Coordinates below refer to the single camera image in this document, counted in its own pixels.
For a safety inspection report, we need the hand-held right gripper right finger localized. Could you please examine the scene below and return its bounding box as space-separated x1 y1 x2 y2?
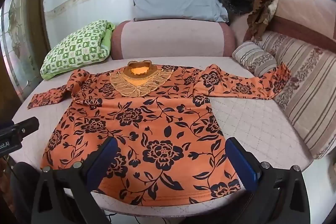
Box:
225 137 311 224

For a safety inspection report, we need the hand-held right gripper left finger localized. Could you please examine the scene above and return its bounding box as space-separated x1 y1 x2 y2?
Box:
31 137 118 224

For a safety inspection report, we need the orange floral long-sleeve shirt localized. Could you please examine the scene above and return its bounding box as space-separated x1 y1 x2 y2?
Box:
27 60 292 207

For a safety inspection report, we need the stained glass door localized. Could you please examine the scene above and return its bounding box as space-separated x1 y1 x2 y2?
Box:
0 0 42 98

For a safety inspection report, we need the striped floral blanket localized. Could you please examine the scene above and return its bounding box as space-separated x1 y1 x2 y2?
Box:
231 31 336 160

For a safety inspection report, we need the green patterned pillow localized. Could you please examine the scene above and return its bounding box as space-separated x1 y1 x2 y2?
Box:
40 20 116 81

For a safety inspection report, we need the pink bolster cushion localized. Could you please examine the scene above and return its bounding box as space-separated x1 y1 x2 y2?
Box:
111 20 236 60

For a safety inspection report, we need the brown ruffled cloth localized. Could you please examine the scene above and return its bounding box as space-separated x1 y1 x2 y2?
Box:
243 0 297 42

